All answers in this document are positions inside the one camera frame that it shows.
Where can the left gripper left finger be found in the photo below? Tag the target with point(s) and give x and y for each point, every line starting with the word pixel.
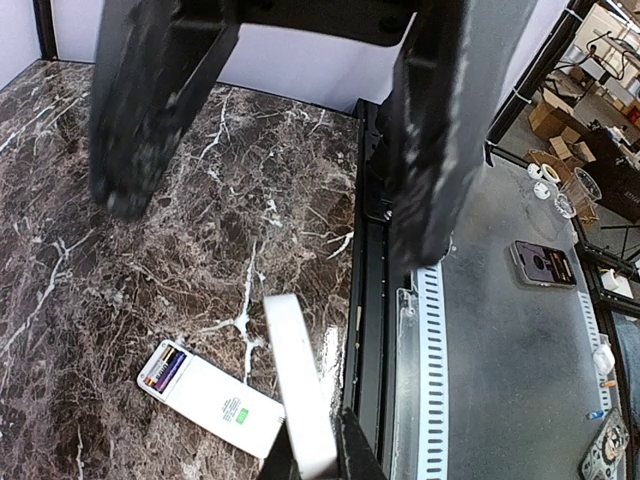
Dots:
pixel 280 463

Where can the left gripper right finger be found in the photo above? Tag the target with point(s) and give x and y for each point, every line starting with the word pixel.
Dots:
pixel 356 459

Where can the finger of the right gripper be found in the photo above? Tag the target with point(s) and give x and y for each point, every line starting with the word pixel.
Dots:
pixel 156 63
pixel 447 87

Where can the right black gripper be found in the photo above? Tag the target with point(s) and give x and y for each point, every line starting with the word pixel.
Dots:
pixel 381 23

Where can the white battery cover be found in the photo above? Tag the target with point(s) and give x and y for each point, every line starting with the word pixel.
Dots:
pixel 307 417

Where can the white remote control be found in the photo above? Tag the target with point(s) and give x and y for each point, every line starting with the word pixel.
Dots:
pixel 218 402

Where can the blue AAA battery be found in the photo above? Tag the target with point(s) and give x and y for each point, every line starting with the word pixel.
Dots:
pixel 172 368

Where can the brown AAA battery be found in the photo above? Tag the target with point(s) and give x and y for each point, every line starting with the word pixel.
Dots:
pixel 160 367

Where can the cardboard boxes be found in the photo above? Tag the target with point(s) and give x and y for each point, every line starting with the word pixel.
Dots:
pixel 564 152

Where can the clear plastic cup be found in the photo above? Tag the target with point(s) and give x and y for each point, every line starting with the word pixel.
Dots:
pixel 583 190

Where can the smartphone with purple screen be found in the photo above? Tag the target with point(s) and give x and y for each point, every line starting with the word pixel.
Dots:
pixel 543 266

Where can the patterned phone case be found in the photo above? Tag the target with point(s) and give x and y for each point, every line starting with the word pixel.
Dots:
pixel 607 449

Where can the white slotted cable duct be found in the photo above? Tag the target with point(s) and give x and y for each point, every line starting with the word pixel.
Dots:
pixel 433 436

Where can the left black frame post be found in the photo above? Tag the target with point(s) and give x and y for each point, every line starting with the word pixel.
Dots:
pixel 43 15

